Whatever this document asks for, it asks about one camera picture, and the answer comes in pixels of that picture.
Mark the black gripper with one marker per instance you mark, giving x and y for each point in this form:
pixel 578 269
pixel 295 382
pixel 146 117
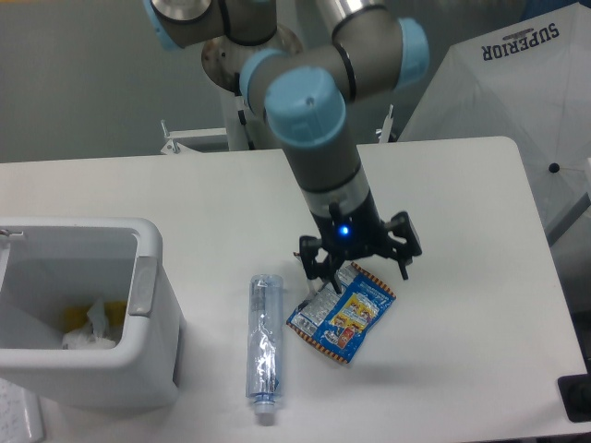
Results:
pixel 350 226

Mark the blue snack wrapper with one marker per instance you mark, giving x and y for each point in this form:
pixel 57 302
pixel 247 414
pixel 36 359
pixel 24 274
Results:
pixel 336 324

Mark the clear crushed plastic bottle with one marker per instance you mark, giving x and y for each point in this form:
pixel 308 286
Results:
pixel 265 343

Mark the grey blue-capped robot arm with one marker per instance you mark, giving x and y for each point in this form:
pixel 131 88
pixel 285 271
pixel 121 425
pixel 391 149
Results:
pixel 302 99

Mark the white plastic trash can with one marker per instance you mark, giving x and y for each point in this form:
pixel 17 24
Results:
pixel 50 264

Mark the white umbrella with lettering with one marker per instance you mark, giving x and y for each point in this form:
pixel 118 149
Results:
pixel 529 82

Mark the black device at table edge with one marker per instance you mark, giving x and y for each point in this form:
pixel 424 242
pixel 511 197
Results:
pixel 575 395

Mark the white crumpled tissue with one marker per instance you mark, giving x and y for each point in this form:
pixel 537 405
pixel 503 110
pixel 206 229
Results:
pixel 94 334

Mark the yellow wrapper in bin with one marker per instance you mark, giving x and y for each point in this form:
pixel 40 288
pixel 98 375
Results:
pixel 75 317

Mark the white right mounting bracket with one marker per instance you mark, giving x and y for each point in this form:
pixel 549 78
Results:
pixel 385 134

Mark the white mounting bracket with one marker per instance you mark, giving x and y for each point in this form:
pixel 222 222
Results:
pixel 385 134
pixel 208 140

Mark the white left mounting bracket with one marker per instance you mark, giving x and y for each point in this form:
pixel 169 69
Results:
pixel 208 140

